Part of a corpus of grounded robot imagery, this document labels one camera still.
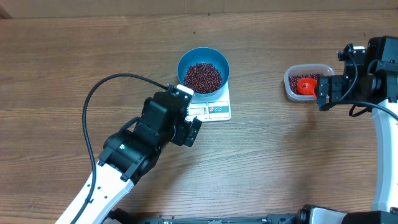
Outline red measuring scoop blue handle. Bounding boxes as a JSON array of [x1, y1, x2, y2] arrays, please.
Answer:
[[297, 78, 317, 99]]

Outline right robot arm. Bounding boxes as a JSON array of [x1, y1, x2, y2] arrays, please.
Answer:
[[289, 35, 397, 224]]

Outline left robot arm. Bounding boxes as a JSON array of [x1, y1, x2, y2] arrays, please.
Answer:
[[57, 85, 201, 223]]

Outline white digital kitchen scale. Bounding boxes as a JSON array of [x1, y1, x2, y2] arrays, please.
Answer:
[[185, 82, 231, 122]]

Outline red beans in bowl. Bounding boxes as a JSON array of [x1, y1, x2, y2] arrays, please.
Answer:
[[184, 63, 223, 94]]

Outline blue bowl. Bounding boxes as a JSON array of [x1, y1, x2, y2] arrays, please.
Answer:
[[177, 47, 230, 96]]

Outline clear plastic container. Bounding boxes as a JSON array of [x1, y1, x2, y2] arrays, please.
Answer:
[[284, 63, 335, 102]]

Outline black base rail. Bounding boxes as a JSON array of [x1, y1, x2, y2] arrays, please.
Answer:
[[103, 208, 310, 224]]

